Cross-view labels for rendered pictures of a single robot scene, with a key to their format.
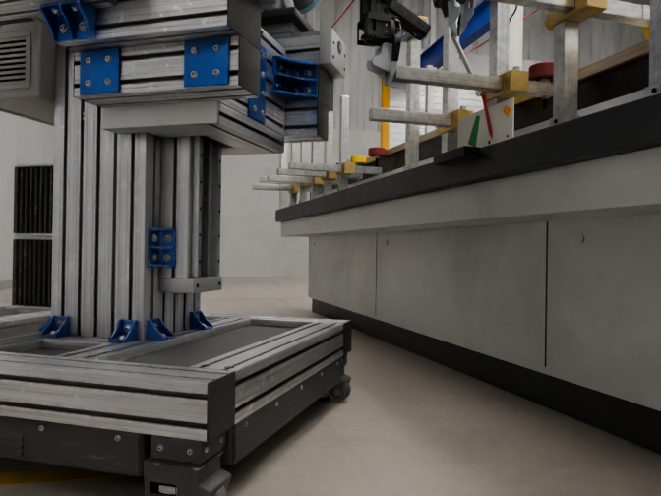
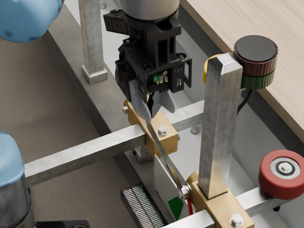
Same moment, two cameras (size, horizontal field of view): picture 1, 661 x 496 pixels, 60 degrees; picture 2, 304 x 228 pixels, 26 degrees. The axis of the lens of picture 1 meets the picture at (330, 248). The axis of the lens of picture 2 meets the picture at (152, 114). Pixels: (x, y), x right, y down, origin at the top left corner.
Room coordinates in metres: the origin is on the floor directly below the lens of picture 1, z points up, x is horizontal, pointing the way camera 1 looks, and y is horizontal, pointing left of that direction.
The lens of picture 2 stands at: (0.82, -0.22, 1.72)
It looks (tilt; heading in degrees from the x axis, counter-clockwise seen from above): 46 degrees down; 351
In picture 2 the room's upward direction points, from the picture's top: straight up
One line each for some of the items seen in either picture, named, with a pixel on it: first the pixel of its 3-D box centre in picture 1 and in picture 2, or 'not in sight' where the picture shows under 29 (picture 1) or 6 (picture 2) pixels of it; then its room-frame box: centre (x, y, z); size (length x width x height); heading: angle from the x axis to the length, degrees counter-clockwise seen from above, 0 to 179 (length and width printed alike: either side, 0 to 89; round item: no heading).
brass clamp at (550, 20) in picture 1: (573, 8); not in sight; (1.20, -0.50, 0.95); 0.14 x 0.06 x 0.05; 17
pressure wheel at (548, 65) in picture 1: (545, 87); (280, 187); (1.45, -0.54, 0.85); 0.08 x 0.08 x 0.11
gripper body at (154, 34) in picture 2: not in sight; (153, 46); (1.49, -0.33, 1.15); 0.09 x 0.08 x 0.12; 17
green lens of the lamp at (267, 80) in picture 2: not in sight; (253, 68); (1.47, -0.47, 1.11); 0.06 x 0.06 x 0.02
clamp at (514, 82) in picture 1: (505, 88); (219, 206); (1.44, -0.43, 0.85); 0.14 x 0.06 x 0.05; 17
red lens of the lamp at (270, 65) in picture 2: not in sight; (255, 55); (1.47, -0.47, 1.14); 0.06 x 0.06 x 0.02
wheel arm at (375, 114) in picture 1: (441, 121); (130, 138); (1.64, -0.31, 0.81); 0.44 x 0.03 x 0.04; 107
